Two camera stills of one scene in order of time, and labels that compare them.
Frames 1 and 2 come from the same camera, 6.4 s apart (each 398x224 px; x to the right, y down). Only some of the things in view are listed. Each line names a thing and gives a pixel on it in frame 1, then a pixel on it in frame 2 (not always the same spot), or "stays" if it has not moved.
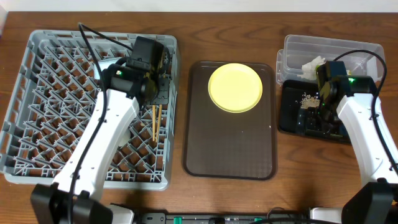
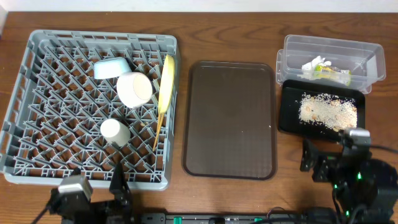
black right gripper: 307,121 -> 309,156
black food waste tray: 308,121 stays
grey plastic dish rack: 53,100 stays
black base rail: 162,218 stays
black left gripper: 161,94 -> 101,205
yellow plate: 235,88 -> 166,85
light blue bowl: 103,64 stays
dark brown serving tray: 218,143 stays
